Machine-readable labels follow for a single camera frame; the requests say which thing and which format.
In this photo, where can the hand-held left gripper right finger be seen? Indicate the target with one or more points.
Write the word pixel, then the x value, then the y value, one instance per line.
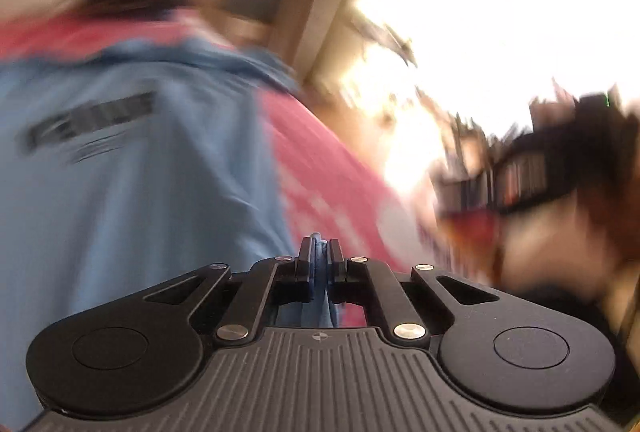
pixel 336 262

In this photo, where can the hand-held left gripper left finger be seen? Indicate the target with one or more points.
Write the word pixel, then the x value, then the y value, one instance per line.
pixel 306 262

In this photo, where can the light blue T-shirt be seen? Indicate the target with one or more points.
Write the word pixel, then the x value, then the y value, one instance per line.
pixel 125 192

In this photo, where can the pink floral blanket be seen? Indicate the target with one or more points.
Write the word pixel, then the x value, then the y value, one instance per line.
pixel 325 172

